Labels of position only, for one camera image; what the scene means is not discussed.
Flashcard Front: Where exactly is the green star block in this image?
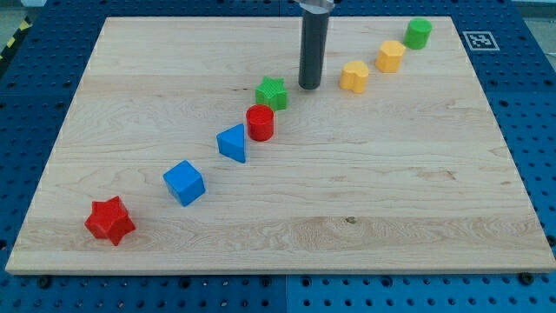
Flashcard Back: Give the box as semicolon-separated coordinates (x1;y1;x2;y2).
255;77;288;111

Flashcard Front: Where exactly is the wooden board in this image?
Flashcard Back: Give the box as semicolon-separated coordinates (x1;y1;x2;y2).
6;17;555;276

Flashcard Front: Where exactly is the red star block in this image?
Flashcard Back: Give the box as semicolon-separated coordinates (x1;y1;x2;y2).
84;196;136;246

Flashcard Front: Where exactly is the red cylinder block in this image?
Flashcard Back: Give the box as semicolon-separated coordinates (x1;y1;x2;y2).
246;104;275;142

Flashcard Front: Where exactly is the blue triangle block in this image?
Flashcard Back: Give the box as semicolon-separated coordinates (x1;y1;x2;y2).
216;123;246;163

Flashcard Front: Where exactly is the blue cube block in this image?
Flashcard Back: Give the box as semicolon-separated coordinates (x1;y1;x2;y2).
162;160;206;207

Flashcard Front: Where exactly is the yellow heart block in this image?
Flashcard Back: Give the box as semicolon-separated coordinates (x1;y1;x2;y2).
339;60;369;94

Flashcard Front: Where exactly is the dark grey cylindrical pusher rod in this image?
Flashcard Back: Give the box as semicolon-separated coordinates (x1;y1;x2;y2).
298;10;329;90

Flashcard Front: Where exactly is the yellow hexagon block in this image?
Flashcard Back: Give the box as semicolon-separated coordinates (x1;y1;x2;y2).
375;40;406;73

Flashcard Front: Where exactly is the green cylinder block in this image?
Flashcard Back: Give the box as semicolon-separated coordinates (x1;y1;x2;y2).
403;17;433;50

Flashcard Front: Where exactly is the white fiducial marker tag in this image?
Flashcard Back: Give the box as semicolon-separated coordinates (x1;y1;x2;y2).
462;30;500;51

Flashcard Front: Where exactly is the silver rod mount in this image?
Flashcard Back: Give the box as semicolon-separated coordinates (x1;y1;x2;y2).
295;0;335;14

